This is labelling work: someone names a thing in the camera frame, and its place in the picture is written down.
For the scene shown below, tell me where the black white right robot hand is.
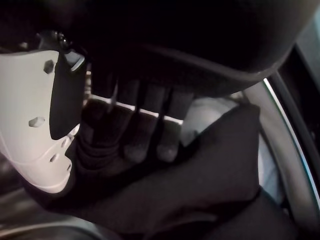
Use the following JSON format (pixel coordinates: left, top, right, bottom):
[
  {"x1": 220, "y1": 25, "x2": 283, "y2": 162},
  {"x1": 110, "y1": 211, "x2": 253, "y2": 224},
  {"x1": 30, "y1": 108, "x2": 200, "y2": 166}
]
[{"x1": 0, "y1": 0, "x2": 320, "y2": 195}]

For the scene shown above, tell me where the black garment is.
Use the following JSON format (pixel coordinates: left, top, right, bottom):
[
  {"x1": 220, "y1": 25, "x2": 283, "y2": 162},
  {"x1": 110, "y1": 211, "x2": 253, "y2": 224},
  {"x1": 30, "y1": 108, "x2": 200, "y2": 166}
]
[{"x1": 24, "y1": 103, "x2": 298, "y2": 240}]

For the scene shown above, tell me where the dark front-load washing machine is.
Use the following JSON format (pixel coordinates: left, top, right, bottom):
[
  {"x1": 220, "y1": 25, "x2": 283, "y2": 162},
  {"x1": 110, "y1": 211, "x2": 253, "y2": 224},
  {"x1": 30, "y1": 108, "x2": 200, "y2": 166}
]
[{"x1": 0, "y1": 24, "x2": 320, "y2": 240}]

